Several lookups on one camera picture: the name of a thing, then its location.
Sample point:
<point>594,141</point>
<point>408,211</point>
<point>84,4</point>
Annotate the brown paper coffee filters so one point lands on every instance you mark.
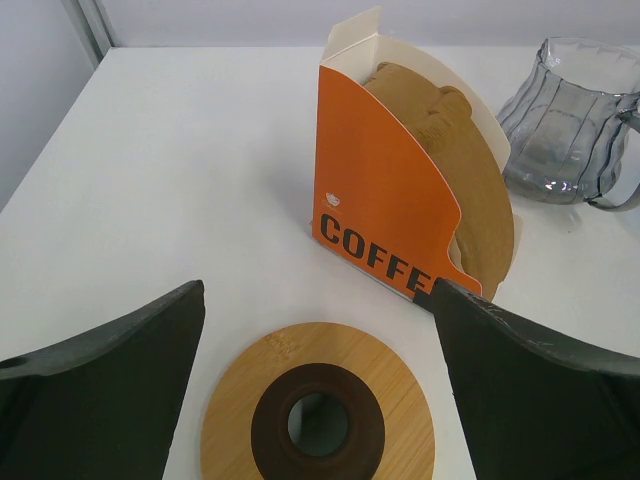
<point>440,119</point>

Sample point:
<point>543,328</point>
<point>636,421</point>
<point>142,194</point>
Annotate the round bamboo dripper stand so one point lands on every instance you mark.
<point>318,401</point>

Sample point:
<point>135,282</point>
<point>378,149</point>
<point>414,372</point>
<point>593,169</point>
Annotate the orange coffee filter box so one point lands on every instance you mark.
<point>379,200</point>

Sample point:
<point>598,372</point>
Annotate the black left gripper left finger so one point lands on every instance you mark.
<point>103,404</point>

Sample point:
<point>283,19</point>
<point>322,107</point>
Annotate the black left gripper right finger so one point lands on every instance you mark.
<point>535,403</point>

